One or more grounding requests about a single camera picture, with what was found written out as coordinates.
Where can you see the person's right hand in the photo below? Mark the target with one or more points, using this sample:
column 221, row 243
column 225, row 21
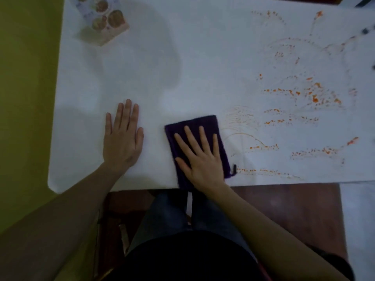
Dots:
column 202, row 165

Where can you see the person's left hand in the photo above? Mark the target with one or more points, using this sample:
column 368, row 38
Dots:
column 121, row 147

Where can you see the person's right little finger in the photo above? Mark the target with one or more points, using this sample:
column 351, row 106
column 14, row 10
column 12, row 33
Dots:
column 216, row 144

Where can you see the person's right thumb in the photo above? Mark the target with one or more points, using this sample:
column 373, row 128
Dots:
column 182, row 165

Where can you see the person's left middle finger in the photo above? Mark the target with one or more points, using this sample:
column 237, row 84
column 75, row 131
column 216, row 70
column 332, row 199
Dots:
column 127, row 113

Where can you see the person's left little finger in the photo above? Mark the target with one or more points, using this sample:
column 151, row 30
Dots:
column 108, row 123

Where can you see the person's right middle finger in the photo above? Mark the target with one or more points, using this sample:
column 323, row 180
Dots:
column 192, row 138

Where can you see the person's left thumb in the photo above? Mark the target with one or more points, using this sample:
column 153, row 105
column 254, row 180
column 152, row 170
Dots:
column 140, row 138

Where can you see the purple cleaning cloth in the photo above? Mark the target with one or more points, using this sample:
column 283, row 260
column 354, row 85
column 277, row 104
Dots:
column 202, row 121

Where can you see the person's right forearm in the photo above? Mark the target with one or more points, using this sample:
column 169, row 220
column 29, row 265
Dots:
column 263, row 234

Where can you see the person's left forearm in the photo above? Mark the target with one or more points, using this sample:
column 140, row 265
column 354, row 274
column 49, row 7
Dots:
column 58, row 222

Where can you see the person's blue jeans legs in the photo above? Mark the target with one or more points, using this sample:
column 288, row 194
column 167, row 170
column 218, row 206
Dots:
column 167, row 216

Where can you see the brown wooden chair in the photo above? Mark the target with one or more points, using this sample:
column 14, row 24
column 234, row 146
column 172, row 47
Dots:
column 112, row 225

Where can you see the person's black shirt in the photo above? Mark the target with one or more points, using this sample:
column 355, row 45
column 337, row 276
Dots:
column 187, row 260

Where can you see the printed biscuit carton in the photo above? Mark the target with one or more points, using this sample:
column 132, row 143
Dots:
column 102, row 17

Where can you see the orange sauce stains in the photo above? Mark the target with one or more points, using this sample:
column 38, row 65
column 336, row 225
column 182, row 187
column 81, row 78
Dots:
column 307, row 93

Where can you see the small dark beads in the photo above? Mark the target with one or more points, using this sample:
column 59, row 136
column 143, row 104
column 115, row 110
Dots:
column 367, row 30

